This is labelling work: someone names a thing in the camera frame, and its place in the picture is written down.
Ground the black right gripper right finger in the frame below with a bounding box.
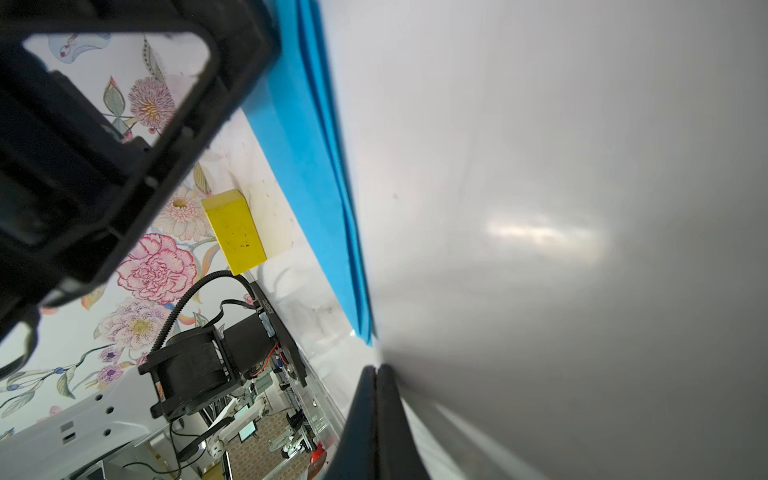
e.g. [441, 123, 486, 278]
[377, 364, 430, 480]

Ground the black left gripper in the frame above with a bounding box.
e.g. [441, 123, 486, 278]
[1, 1, 279, 335]

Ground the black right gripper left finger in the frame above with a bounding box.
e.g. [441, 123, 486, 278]
[325, 366, 378, 480]

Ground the blue square paper sheet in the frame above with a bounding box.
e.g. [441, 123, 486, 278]
[242, 1, 374, 344]

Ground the yellow cylinder block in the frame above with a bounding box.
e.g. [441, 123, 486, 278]
[201, 189, 267, 275]

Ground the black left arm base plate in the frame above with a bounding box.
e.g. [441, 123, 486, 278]
[250, 282, 307, 387]

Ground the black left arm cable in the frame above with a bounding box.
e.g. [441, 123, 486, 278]
[148, 269, 259, 355]

